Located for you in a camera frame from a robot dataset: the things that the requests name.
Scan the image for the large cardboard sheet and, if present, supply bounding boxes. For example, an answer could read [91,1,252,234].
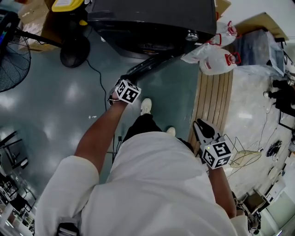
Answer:
[234,12,290,42]

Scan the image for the gold wire basket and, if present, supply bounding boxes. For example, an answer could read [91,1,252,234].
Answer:
[230,136,263,176]

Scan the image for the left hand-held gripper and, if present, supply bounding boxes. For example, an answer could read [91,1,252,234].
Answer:
[107,73,142,106]

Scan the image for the black fan power cable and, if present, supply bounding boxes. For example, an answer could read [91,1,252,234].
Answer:
[85,59,109,113]

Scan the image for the black pedestal fan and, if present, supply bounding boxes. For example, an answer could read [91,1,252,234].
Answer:
[0,10,91,93]

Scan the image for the black bin with yellow lid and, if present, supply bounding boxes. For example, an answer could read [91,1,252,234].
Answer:
[51,0,89,26]

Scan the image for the person's right forearm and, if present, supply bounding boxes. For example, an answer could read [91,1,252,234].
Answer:
[207,167,238,218]

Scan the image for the person's left white shoe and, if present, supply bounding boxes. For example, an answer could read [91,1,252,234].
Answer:
[140,97,153,116]

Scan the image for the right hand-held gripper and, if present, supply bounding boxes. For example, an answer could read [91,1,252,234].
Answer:
[193,118,232,171]

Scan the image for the person's left forearm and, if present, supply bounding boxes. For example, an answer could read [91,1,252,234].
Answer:
[75,99,130,185]

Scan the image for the person's black trousers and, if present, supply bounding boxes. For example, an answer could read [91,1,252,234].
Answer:
[123,113,163,143]

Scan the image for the black metal stand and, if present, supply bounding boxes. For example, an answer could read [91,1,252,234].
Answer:
[263,76,295,130]

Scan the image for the plastic-wrapped bulky item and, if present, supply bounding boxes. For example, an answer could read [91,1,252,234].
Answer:
[237,29,286,77]

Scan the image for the black coiled cable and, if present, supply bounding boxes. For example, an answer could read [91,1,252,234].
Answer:
[266,140,283,158]

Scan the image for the person's white shirt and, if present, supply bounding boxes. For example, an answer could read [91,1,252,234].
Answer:
[34,131,252,236]

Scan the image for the slatted wooden board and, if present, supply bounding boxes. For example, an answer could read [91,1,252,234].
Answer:
[188,69,235,157]

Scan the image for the small cardboard sheet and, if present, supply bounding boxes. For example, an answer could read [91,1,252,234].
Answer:
[214,0,232,18]

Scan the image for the low cardboard box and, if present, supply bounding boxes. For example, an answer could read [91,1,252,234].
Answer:
[18,0,67,53]

